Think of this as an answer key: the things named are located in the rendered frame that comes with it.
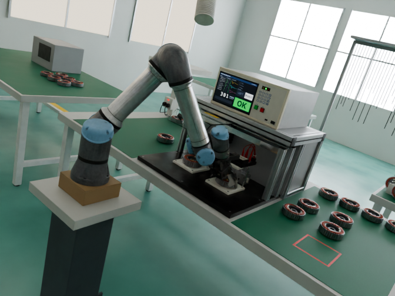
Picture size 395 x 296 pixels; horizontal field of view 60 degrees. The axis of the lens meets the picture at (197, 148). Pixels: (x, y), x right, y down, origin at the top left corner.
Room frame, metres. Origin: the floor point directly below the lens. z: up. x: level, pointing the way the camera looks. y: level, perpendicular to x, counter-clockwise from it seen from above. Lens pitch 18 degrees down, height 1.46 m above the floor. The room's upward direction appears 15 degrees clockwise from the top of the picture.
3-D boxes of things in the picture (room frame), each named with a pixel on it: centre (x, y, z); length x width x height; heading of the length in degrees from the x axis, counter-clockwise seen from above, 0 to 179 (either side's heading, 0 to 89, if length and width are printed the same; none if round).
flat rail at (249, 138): (1.79, -0.15, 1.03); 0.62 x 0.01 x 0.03; 53
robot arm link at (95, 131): (1.26, 0.39, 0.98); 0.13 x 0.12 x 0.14; 14
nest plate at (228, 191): (1.64, -0.19, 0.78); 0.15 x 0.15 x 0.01; 53
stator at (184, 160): (1.79, 0.01, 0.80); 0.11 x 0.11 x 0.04
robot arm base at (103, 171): (1.25, 0.39, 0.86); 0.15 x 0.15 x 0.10
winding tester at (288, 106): (1.96, -0.29, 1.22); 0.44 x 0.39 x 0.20; 53
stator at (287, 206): (1.55, -0.54, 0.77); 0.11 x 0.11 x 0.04
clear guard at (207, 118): (1.79, 0.00, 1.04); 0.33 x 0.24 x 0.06; 143
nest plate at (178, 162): (1.79, 0.01, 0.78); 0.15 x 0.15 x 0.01; 53
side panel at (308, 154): (1.84, -0.59, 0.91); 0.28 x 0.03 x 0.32; 143
